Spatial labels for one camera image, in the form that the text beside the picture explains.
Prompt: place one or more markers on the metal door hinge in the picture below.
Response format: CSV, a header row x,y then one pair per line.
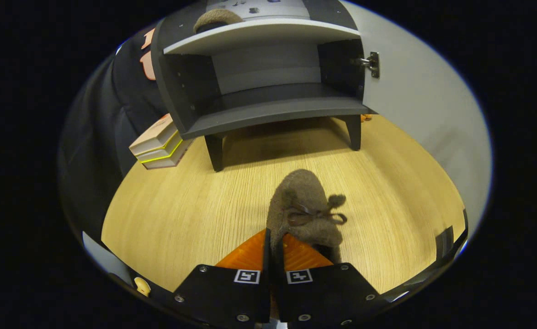
x,y
373,64

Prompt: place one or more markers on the yellow-edged book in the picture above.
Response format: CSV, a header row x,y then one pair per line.
x,y
165,153

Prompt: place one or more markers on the grey book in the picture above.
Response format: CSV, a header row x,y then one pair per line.
x,y
170,162

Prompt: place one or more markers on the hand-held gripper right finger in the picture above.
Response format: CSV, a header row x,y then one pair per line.
x,y
279,297

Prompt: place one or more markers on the grey shoe cabinet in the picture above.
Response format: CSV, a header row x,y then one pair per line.
x,y
268,109

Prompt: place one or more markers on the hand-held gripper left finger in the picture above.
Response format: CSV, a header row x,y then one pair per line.
x,y
264,297

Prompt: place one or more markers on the black backdrop cloth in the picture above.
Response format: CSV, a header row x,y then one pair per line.
x,y
94,137

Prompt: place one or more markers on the brown fuzzy shoe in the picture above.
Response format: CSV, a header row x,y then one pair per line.
x,y
215,17
305,192

